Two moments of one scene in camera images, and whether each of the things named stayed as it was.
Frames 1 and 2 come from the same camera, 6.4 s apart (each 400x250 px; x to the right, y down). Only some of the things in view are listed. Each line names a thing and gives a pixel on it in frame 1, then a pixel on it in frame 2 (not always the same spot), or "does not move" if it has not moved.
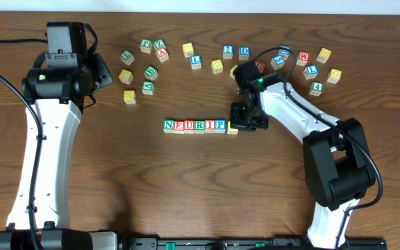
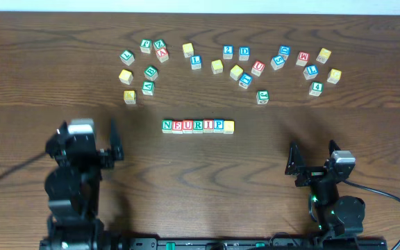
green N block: [169, 126] does not move
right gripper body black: [243, 122] -> [314, 174]
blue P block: [221, 126] does not move
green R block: [199, 126] does not move
